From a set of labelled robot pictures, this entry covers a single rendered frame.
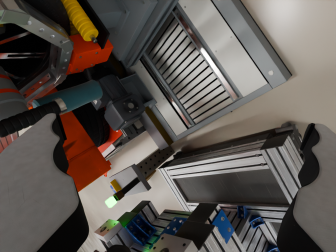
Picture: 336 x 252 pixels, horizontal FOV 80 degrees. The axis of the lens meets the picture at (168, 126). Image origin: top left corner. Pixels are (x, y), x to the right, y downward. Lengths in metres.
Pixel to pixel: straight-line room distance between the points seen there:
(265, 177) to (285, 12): 0.65
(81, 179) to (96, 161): 0.12
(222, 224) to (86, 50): 0.78
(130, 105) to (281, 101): 0.73
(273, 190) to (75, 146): 0.99
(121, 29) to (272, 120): 0.86
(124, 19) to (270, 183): 0.99
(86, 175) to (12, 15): 0.78
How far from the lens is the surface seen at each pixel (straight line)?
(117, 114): 1.09
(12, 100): 0.72
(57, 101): 0.57
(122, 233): 1.05
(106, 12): 1.05
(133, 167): 1.17
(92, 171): 1.17
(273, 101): 1.04
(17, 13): 0.62
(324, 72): 0.97
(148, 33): 1.09
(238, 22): 0.92
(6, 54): 0.91
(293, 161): 0.92
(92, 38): 0.81
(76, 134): 1.21
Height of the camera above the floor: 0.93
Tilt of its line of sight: 39 degrees down
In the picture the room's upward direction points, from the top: 125 degrees counter-clockwise
